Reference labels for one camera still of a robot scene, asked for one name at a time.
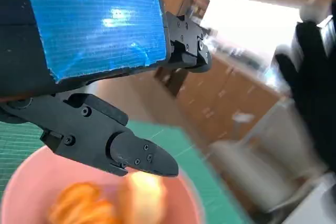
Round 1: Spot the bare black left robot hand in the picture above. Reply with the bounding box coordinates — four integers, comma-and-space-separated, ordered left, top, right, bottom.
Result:
0, 0, 213, 179

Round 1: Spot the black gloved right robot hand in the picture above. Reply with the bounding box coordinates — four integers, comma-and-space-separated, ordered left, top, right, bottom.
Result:
272, 19, 336, 168

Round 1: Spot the pink bowl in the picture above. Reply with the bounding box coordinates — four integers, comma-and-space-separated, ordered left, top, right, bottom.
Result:
0, 145, 205, 224

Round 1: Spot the long braided toy bread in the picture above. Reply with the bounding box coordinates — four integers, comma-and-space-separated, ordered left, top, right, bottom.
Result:
48, 182, 119, 224

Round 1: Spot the round toy bread bun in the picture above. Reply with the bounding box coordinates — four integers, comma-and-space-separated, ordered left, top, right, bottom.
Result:
118, 173, 169, 224

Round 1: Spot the beige office chair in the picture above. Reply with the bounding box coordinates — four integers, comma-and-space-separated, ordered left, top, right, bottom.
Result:
209, 98, 329, 214

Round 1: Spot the white desk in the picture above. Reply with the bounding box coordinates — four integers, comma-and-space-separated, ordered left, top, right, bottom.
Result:
286, 174, 336, 224

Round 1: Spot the green cutting mat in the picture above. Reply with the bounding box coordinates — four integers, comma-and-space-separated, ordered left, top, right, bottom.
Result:
0, 120, 253, 224

